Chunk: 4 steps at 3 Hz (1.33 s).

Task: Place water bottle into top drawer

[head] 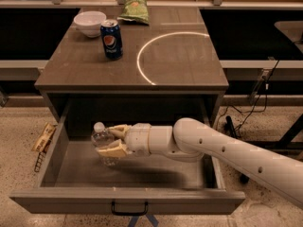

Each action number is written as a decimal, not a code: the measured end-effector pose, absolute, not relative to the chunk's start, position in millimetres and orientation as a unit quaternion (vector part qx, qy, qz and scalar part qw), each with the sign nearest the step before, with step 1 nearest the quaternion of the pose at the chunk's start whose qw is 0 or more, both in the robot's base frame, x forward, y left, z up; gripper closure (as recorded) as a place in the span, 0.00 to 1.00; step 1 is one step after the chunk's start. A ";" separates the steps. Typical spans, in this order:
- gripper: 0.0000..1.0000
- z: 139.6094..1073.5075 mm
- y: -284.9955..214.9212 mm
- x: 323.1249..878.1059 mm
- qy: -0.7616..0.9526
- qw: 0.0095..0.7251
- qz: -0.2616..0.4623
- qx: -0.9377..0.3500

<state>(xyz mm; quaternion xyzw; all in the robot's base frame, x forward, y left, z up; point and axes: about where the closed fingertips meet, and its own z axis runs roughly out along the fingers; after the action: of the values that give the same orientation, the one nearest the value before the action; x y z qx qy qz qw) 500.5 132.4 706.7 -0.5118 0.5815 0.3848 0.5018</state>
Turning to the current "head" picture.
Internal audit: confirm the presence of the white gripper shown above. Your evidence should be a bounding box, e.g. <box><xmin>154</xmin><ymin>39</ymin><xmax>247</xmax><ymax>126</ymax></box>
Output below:
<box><xmin>97</xmin><ymin>123</ymin><xmax>152</xmax><ymax>158</ymax></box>

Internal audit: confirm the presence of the clear plastic water bottle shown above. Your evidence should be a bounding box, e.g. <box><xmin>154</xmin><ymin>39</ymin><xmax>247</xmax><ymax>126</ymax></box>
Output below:
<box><xmin>91</xmin><ymin>122</ymin><xmax>118</xmax><ymax>167</ymax></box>

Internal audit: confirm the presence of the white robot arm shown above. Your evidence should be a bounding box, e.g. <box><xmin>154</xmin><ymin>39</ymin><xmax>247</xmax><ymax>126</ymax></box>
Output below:
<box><xmin>98</xmin><ymin>118</ymin><xmax>303</xmax><ymax>208</ymax></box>

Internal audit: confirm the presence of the open grey top drawer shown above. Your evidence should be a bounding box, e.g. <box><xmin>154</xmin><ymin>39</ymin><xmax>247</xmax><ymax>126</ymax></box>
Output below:
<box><xmin>10</xmin><ymin>97</ymin><xmax>245</xmax><ymax>215</ymax></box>

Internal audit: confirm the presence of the yellow snack packet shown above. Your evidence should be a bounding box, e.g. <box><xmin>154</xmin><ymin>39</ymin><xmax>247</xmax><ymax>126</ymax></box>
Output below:
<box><xmin>32</xmin><ymin>123</ymin><xmax>56</xmax><ymax>152</ymax></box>

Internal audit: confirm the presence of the blue tape on floor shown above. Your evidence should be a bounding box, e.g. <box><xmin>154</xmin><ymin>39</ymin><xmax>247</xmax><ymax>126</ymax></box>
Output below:
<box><xmin>127</xmin><ymin>215</ymin><xmax>159</xmax><ymax>227</ymax></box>

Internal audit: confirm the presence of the grey wooden cabinet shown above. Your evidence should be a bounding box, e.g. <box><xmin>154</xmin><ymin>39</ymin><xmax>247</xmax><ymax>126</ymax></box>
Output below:
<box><xmin>35</xmin><ymin>7</ymin><xmax>228</xmax><ymax>124</ymax></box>

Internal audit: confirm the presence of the blue Pepsi can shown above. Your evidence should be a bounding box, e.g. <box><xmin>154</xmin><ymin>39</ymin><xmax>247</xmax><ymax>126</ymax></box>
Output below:
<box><xmin>100</xmin><ymin>19</ymin><xmax>123</xmax><ymax>60</ymax></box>

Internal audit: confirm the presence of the white ceramic bowl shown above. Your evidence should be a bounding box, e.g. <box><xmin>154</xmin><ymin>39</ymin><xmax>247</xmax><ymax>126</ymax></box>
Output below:
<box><xmin>74</xmin><ymin>11</ymin><xmax>106</xmax><ymax>38</ymax></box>

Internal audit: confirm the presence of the green chip bag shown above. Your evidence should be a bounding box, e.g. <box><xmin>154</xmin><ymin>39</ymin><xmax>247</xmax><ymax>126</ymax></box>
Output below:
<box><xmin>117</xmin><ymin>0</ymin><xmax>150</xmax><ymax>25</ymax></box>

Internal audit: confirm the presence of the black drawer handle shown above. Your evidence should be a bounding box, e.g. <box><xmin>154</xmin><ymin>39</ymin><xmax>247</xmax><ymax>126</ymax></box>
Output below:
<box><xmin>111</xmin><ymin>201</ymin><xmax>149</xmax><ymax>217</ymax></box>

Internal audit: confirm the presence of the black cable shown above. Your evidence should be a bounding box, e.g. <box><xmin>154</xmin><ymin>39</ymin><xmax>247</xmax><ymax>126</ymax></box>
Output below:
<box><xmin>213</xmin><ymin>40</ymin><xmax>303</xmax><ymax>137</ymax></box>

